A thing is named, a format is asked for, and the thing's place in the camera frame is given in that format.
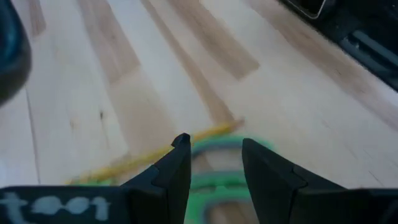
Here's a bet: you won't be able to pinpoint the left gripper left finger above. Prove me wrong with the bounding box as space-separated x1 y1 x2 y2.
0 133 192 224

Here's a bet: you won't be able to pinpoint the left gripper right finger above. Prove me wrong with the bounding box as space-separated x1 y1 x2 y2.
242 138 398 224

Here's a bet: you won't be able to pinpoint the green-handled scissors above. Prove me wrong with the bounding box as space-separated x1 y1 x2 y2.
186 134 276 224

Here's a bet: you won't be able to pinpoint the yellow wooden pencil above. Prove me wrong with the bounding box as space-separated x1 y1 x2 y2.
65 119 246 186

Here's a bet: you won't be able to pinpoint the black aluminium table frame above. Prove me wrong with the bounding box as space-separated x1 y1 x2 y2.
278 0 398 93

